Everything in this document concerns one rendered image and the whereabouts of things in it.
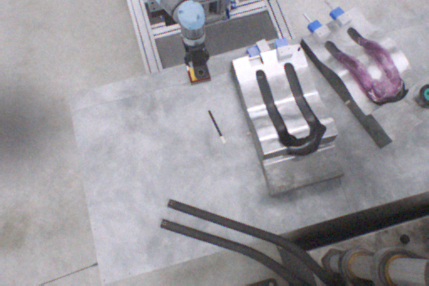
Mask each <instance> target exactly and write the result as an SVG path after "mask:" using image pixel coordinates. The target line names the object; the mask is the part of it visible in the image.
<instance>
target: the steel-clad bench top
mask: <svg viewBox="0 0 429 286"><path fill-rule="evenodd" d="M367 21H368V22H369V23H370V24H371V26H372V27H373V28H374V29H376V30H378V31H379V32H380V33H382V34H384V35H386V36H388V38H390V39H392V40H393V41H394V42H395V43H396V44H397V46H398V47H400V49H401V51H402V53H403V55H404V56H405V58H406V60H407V61H408V63H409V65H410V66H411V68H412V69H413V71H414V72H415V73H417V76H418V77H420V78H421V79H423V78H425V77H429V6H424V7H420V8H416V9H410V10H407V11H404V12H401V13H393V14H391V15H388V16H384V17H378V18H373V19H371V20H367ZM302 52H303V55H304V58H305V59H306V61H307V63H308V69H309V71H310V73H311V76H312V78H313V84H314V85H315V87H316V89H317V93H318V95H319V97H320V98H321V101H322V102H323V104H324V105H325V106H326V108H327V110H328V111H329V112H330V115H331V117H332V119H333V120H334V124H335V127H336V128H337V131H338V133H339V135H338V136H337V137H336V138H335V139H334V147H335V149H336V150H337V153H338V155H339V160H340V162H341V164H342V166H343V170H344V173H345V175H342V176H340V177H338V178H336V179H331V180H326V181H324V182H321V183H318V184H316V185H309V186H307V187H303V188H301V189H295V190H291V191H289V192H287V193H283V194H278V195H274V196H272V197H270V194H269V189H268V187H267V185H266V181H265V178H264V174H263V171H262V168H261V165H260V160H259V158H258V155H257V153H256V146H255V144H254V142H253V139H252V136H251V135H249V136H247V135H246V133H249V132H250V129H249V126H248V123H247V121H246V115H245V113H244V110H243V107H242V103H241V101H240V97H239V94H238V90H237V88H236V84H235V81H234V79H233V74H232V71H231V68H232V60H236V59H238V58H241V57H242V56H244V55H247V53H246V50H243V51H241V52H238V53H234V54H228V55H224V56H220V57H218V58H212V59H209V60H208V61H207V62H206V64H207V66H208V69H209V73H210V75H211V81H206V82H203V83H201V84H195V85H192V86H191V84H190V82H189V75H188V72H187V70H186V66H185V65H184V66H178V67H175V68H172V69H169V70H164V71H158V72H155V73H152V74H149V75H141V76H138V77H136V78H132V79H130V80H124V81H118V82H116V83H113V84H110V85H104V86H99V87H97V88H93V89H87V90H84V91H79V92H76V93H70V94H68V98H69V103H70V110H71V118H72V122H73V126H74V130H75V141H76V145H77V149H78V154H79V158H80V169H81V173H82V178H83V181H84V186H85V197H86V201H87V205H88V210H89V217H90V224H91V229H92V233H93V237H94V245H95V249H96V256H97V261H98V265H99V273H100V277H101V284H102V285H103V284H107V283H111V282H116V281H118V280H121V279H124V278H130V277H133V276H135V275H138V274H143V273H147V272H150V271H152V270H157V269H160V268H164V267H169V266H172V265H174V264H176V263H184V262H186V261H188V260H191V259H194V258H198V257H202V256H206V255H208V254H213V253H216V252H220V251H223V250H228V249H224V248H223V247H219V246H215V245H212V244H210V243H207V242H202V241H199V240H197V239H194V238H192V237H186V236H184V235H181V234H179V233H177V232H172V231H169V230H166V229H163V228H160V227H158V220H160V219H163V220H168V221H171V222H174V223H176V224H181V225H184V226H187V227H189V228H194V229H197V230H199V231H202V232H208V233H210V234H212V235H215V236H217V237H223V238H225V239H228V240H231V241H233V242H238V243H241V244H243V245H245V244H247V243H250V242H254V241H260V238H257V237H251V236H249V235H246V234H245V233H242V232H238V231H235V230H233V229H230V228H226V227H224V226H221V225H219V224H214V223H212V222H210V221H206V220H202V219H200V218H198V217H196V216H190V215H188V214H185V213H183V212H182V211H176V210H174V209H171V208H169V207H167V206H165V202H166V200H167V198H170V199H172V200H176V201H178V202H183V203H184V204H187V205H191V206H193V207H198V208H200V209H202V210H204V211H210V212H212V213H215V214H216V215H218V216H224V217H226V218H229V219H231V220H235V221H238V222H241V223H243V224H247V225H250V226H253V227H255V228H260V229H262V230H264V231H268V232H272V233H274V234H277V235H279V234H282V233H284V232H290V231H294V230H296V229H298V228H304V227H306V226H311V225H312V224H316V223H321V222H323V221H327V220H330V219H334V218H338V217H340V216H344V215H347V214H352V213H355V212H357V211H362V210H366V209H369V208H371V207H374V206H377V205H383V204H385V203H389V202H391V201H393V200H400V199H402V198H406V197H407V196H413V195H417V194H420V193H421V192H427V191H429V117H428V118H427V119H425V120H423V121H422V122H421V123H420V124H418V125H416V126H415V127H414V128H412V129H410V131H408V132H407V133H404V134H403V135H401V137H398V138H397V139H396V140H395V141H393V142H391V143H389V144H388V145H385V146H384V147H383V148H379V147H378V145H376V142H375V141H373V138H372V137H371V136H370V135H369V134H368V133H367V132H366V130H365V129H364V127H363V126H362V125H361V123H359V120H358V119H356V117H355V115H354V114H353V113H352V112H351V111H350V110H349V108H348V107H347V106H345V105H344V102H343V100H342V98H341V97H339V94H338V93H337V92H336V91H335V90H334V89H333V88H332V86H331V85H330V84H329V82H328V81H327V80H326V79H325V77H324V75H322V73H321V71H319V69H318V68H317V66H316V65H315V64H314V63H313V61H312V60H311V59H310V58H309V57H308V55H307V54H306V53H305V52H304V50H303V49H302ZM208 110H211V114H212V115H213V117H214V119H215V122H216V123H217V125H218V127H219V129H220V132H221V133H222V135H223V137H224V138H225V141H226V143H225V144H224V143H223V141H222V140H221V138H220V135H219V133H218V132H217V130H216V128H215V125H214V124H213V121H212V119H211V116H210V115H209V113H208Z"/></svg>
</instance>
